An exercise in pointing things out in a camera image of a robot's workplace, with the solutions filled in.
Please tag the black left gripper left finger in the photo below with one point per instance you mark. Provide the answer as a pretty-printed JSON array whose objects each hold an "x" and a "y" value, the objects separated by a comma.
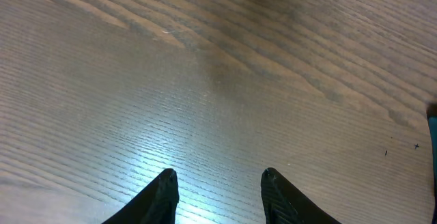
[{"x": 155, "y": 204}]

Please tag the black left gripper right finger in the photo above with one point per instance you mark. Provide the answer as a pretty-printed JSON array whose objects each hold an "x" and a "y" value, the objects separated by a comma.
[{"x": 285, "y": 203}]

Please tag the black nike t-shirt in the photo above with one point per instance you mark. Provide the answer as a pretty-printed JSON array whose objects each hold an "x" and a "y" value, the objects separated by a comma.
[{"x": 432, "y": 124}]

